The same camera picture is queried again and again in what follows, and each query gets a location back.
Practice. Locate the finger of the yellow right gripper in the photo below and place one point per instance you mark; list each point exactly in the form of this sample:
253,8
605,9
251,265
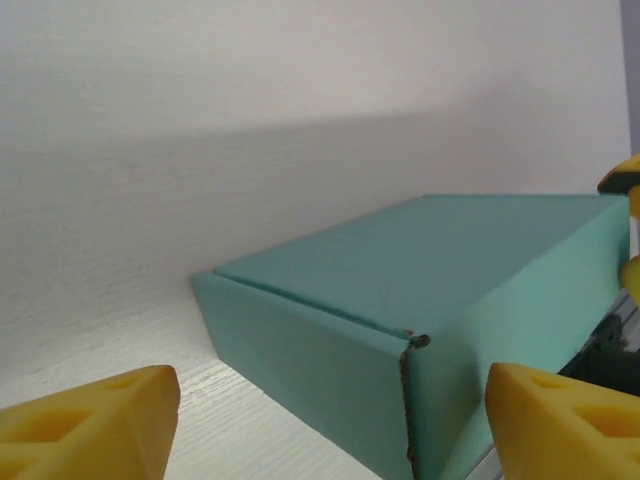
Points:
632,274
625,175

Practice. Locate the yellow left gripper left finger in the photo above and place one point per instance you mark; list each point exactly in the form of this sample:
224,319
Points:
90,430

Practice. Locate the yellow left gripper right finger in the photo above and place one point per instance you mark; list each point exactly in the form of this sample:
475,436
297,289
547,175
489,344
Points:
560,430

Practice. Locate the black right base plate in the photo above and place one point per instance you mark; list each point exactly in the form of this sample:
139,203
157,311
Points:
605,372

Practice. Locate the teal paper box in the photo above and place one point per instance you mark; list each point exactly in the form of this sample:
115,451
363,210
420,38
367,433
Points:
375,260

